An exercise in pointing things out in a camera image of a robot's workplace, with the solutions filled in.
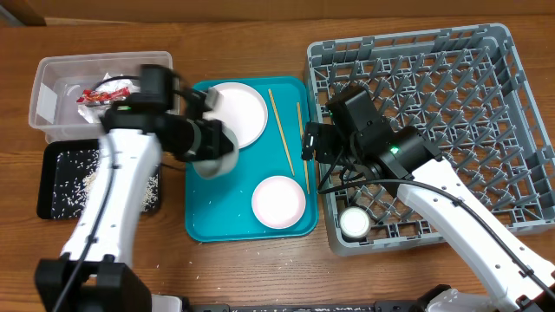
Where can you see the wooden chopstick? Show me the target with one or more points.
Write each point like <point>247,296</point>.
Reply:
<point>301,130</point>
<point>281,131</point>

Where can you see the grey bowl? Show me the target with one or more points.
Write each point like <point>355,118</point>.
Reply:
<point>212,168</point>

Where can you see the black food waste tray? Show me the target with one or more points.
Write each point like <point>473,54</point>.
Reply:
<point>46,186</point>

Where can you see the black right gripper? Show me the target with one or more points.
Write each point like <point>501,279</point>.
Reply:
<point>325,151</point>

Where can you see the teal plastic tray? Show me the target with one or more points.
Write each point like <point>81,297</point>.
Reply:
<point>219,209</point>

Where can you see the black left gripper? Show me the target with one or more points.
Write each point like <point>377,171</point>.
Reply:
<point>213,134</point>

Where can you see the pile of rice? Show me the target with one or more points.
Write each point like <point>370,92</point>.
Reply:
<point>75,172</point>

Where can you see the grey dishwasher rack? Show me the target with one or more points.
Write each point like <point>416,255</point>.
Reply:
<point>466,90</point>

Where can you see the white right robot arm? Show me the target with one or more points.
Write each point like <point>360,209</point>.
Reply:
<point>412,168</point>

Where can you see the crumpled white tissue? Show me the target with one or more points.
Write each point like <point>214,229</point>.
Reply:
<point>92,111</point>

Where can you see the clear plastic waste bin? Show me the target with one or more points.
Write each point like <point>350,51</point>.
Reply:
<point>60,80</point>

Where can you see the white round plate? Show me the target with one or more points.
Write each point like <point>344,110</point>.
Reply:
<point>242,109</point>

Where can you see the red snack wrapper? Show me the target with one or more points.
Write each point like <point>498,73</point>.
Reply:
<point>93,96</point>

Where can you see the white paper cup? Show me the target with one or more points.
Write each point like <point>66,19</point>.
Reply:
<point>354,223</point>

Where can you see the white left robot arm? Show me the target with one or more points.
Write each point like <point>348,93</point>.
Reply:
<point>94,270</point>

